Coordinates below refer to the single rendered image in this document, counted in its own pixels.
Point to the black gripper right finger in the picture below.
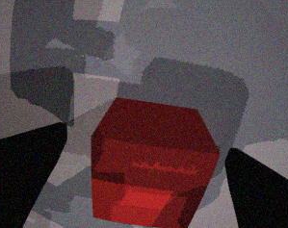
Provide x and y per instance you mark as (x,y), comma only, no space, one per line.
(260,195)

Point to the red block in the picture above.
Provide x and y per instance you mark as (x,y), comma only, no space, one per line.
(151,164)

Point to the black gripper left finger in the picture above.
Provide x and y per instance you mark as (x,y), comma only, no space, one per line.
(26,161)

